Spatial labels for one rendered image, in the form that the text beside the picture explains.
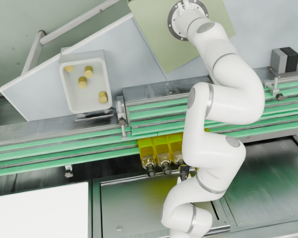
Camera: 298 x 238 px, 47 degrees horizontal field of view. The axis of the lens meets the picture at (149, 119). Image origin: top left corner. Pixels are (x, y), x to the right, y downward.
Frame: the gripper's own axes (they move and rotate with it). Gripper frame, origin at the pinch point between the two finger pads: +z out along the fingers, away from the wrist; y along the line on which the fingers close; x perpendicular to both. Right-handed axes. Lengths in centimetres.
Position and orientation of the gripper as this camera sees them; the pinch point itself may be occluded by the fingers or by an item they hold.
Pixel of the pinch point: (185, 174)
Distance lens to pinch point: 122.5
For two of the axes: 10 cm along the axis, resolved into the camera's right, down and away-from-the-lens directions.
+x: -9.9, 0.2, 1.5
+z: 1.2, -5.7, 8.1
